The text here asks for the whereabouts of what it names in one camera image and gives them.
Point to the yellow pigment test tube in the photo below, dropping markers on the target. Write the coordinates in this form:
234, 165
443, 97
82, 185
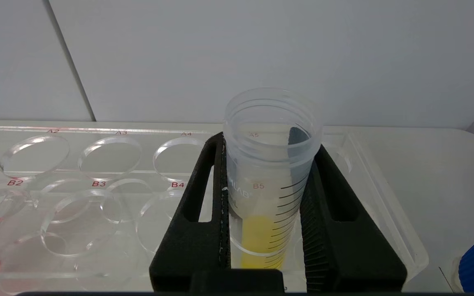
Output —
261, 197

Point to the clear acrylic test tube rack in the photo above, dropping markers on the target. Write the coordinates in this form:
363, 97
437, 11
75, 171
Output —
72, 172

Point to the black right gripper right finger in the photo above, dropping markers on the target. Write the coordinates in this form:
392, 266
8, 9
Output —
344, 246

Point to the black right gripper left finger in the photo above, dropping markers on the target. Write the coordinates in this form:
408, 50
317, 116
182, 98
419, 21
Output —
196, 238

